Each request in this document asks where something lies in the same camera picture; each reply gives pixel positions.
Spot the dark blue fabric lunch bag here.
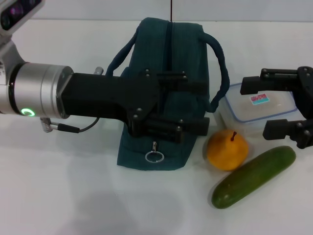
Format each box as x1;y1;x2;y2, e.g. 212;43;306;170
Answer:
105;17;232;171

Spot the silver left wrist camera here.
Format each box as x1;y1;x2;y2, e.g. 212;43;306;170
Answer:
0;0;46;31

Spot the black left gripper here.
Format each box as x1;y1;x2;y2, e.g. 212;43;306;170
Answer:
57;68;211;144

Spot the green cucumber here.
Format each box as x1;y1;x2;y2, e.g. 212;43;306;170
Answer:
211;145;297;210

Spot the left arm cable with plug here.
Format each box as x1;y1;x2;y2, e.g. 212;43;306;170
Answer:
40;117;100;135

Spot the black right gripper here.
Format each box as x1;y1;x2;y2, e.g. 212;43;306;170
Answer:
240;66;313;149

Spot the orange pear with stem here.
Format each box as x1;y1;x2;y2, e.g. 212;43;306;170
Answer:
206;130;249;171

